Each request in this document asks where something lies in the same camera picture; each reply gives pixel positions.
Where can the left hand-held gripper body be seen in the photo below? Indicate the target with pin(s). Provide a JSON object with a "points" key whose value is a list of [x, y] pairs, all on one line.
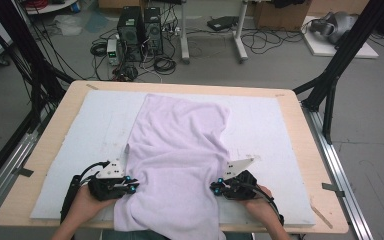
{"points": [[105, 190]]}

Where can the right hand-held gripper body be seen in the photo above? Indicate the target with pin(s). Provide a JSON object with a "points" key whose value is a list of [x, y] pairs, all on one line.
{"points": [[243, 188]]}

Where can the lilac printed towel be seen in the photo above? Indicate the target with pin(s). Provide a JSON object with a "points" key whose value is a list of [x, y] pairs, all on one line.
{"points": [[176, 150]]}

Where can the person's right hand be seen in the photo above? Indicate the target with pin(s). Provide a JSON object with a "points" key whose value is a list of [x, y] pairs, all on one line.
{"points": [[263, 206]]}

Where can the white grid foam mat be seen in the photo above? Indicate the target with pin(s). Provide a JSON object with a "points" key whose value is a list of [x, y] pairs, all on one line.
{"points": [[96, 126]]}

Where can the black tape piece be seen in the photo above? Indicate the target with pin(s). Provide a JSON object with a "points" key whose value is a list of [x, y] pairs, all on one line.
{"points": [[25, 172]]}

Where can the tan tape strip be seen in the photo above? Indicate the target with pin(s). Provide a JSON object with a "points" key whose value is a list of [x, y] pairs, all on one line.
{"points": [[321, 216]]}

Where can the grey tape piece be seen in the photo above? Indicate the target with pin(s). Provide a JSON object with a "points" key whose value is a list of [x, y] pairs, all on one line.
{"points": [[331, 188]]}

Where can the white bench power supply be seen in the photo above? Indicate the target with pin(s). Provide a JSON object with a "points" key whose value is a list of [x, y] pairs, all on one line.
{"points": [[112, 51]]}

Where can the large black computer tower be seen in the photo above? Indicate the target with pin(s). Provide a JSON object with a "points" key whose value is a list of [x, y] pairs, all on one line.
{"points": [[130, 33]]}

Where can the slim black computer tower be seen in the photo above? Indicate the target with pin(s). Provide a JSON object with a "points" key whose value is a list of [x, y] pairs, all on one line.
{"points": [[153, 30]]}

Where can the flat black box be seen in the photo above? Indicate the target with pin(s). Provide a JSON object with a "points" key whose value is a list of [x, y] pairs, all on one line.
{"points": [[223, 23]]}

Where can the white floor board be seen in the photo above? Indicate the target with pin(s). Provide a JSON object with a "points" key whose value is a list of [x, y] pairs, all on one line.
{"points": [[323, 48]]}

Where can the clear plastic sheet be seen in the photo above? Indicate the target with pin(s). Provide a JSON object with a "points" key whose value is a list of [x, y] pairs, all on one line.
{"points": [[68, 25]]}

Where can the brown cardboard box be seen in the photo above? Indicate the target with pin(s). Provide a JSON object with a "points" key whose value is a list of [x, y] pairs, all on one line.
{"points": [[280, 18]]}

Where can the grey rounded machine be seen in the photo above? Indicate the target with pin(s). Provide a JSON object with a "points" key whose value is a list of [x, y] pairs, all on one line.
{"points": [[336, 25]]}

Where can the white round table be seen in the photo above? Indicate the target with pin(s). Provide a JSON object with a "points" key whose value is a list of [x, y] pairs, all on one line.
{"points": [[53, 8]]}

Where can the aluminium rail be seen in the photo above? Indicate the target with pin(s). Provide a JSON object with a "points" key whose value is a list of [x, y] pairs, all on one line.
{"points": [[340, 173], [13, 160]]}

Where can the white metal stand frame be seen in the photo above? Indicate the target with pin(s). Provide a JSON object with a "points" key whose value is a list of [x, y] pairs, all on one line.
{"points": [[184, 33]]}

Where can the black frame strut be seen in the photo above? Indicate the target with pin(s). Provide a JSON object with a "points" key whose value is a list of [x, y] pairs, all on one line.
{"points": [[346, 50]]}

